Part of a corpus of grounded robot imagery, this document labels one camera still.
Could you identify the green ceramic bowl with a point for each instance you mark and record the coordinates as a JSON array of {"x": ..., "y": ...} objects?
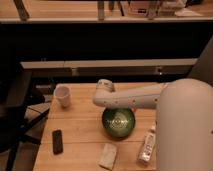
[{"x": 118, "y": 123}]

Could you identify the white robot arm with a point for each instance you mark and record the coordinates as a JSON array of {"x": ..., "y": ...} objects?
[{"x": 184, "y": 119}]

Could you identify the clear plastic bottle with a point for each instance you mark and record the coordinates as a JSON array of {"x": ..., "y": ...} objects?
[{"x": 148, "y": 145}]

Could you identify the grey metal rail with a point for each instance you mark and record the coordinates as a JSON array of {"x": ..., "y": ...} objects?
[{"x": 102, "y": 68}]

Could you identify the white paper cup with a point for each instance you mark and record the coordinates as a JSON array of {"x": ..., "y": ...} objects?
[{"x": 62, "y": 94}]

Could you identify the white folded cloth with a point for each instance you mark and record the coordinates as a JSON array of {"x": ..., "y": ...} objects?
[{"x": 108, "y": 156}]

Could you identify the black chair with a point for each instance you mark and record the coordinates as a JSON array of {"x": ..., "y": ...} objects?
[{"x": 13, "y": 123}]

